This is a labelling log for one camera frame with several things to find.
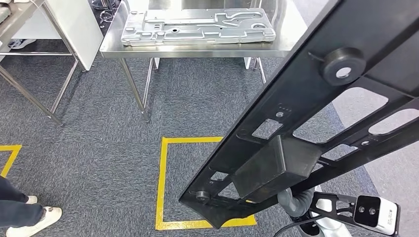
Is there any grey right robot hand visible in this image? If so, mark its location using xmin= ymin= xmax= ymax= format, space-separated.
xmin=277 ymin=188 xmax=315 ymax=218

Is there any black plastic panel part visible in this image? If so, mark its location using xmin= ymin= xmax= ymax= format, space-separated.
xmin=178 ymin=0 xmax=419 ymax=230

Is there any stainless steel workbench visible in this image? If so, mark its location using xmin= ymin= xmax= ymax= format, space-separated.
xmin=99 ymin=0 xmax=310 ymax=123

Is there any yellow floor tape square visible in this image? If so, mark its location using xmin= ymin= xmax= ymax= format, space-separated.
xmin=155 ymin=136 xmax=257 ymax=231
xmin=0 ymin=145 xmax=23 ymax=179

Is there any stamped grey metal plate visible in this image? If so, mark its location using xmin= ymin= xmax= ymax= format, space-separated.
xmin=120 ymin=7 xmax=277 ymax=47

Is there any person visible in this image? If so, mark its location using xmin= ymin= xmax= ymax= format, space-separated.
xmin=0 ymin=176 xmax=63 ymax=237

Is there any white cabinet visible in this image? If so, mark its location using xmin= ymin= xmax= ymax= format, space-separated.
xmin=11 ymin=0 xmax=104 ymax=72

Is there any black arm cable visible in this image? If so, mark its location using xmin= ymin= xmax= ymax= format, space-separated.
xmin=273 ymin=216 xmax=325 ymax=237

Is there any black camera bracket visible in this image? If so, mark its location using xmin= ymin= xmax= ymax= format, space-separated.
xmin=307 ymin=192 xmax=359 ymax=226

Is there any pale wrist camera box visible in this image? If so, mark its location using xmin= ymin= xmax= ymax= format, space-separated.
xmin=353 ymin=195 xmax=401 ymax=237

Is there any steel frame side table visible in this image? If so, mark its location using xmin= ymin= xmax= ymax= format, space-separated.
xmin=0 ymin=0 xmax=86 ymax=126

